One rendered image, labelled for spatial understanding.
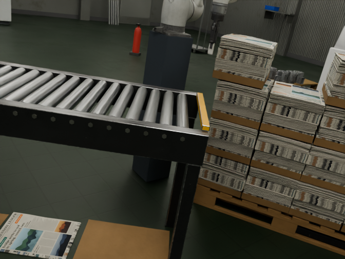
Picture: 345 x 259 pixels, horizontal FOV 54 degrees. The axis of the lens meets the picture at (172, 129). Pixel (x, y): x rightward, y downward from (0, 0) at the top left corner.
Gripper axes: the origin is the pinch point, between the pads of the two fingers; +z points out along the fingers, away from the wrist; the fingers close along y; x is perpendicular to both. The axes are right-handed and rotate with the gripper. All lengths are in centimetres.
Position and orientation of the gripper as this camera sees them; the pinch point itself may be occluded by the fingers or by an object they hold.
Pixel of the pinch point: (211, 48)
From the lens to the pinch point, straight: 211.4
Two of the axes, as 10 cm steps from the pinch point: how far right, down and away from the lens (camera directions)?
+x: -9.2, -2.7, 2.7
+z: -1.6, 9.1, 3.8
